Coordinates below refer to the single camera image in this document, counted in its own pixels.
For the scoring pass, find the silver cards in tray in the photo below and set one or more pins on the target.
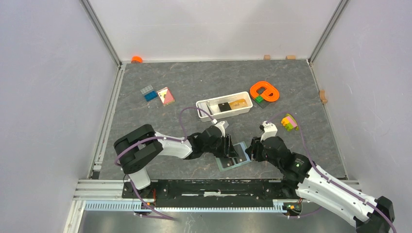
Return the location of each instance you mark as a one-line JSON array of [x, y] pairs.
[[205, 106]]

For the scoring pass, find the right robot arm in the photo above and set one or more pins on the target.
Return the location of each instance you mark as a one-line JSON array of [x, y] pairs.
[[306, 180]]

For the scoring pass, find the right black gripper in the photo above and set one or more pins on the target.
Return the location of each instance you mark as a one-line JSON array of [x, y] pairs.
[[253, 150]]

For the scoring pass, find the orange curved track piece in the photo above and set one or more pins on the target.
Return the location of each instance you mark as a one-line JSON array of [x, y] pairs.
[[268, 91]]

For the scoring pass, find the orange tape roll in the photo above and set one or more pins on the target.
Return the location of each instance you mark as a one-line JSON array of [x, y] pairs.
[[136, 59]]

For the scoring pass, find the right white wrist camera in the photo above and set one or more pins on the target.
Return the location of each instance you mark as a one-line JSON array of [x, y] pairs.
[[269, 130]]

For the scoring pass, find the aluminium frame rail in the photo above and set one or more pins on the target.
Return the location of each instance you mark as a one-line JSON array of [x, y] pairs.
[[118, 195]]

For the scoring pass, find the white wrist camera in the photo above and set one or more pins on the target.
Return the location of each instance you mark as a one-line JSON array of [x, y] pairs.
[[221, 125], [269, 130]]

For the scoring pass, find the gold cards in tray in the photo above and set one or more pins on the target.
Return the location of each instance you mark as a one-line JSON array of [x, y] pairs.
[[237, 104]]

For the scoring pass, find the pink wooden block puzzle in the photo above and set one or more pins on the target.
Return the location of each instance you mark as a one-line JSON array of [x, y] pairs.
[[165, 96]]

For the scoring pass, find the green card holder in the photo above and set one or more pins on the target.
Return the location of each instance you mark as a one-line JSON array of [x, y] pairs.
[[237, 165]]

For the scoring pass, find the blue grey lego bricks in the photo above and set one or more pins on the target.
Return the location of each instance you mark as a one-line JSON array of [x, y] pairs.
[[149, 93]]

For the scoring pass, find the green lego brick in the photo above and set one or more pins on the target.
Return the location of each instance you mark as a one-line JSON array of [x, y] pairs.
[[259, 99]]

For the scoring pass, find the curved wooden piece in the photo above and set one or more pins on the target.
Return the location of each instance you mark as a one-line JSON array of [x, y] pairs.
[[322, 96]]

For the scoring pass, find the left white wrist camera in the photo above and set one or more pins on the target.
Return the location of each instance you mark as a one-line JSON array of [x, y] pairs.
[[221, 125]]

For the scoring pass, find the black card in tray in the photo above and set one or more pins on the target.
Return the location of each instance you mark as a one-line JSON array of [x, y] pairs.
[[223, 107]]

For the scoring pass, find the black VIP card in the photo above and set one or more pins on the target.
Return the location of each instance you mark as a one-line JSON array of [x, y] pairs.
[[243, 157], [225, 163]]

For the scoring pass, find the white rectangular tray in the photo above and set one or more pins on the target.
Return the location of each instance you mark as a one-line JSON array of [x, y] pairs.
[[213, 102]]

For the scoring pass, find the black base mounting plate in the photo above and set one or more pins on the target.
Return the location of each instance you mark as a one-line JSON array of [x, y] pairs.
[[216, 193]]

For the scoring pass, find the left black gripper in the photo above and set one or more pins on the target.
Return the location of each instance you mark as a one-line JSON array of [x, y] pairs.
[[228, 151]]

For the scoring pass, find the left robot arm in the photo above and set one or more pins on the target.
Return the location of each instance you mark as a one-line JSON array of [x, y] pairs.
[[139, 147]]

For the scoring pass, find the pink yellow green brick stack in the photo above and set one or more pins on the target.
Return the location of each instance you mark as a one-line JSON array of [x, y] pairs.
[[289, 123]]

